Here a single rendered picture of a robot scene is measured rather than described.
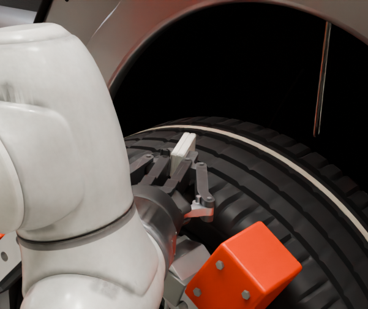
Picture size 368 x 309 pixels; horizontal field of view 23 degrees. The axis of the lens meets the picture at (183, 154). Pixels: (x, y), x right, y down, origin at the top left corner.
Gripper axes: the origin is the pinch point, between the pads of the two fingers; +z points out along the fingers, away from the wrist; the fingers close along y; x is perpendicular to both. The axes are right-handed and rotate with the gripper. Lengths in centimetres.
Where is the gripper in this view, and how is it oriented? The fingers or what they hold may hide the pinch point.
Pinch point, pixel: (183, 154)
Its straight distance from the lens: 105.8
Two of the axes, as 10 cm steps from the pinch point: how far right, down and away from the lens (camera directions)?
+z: 2.3, -3.8, 9.0
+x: 0.7, -9.1, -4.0
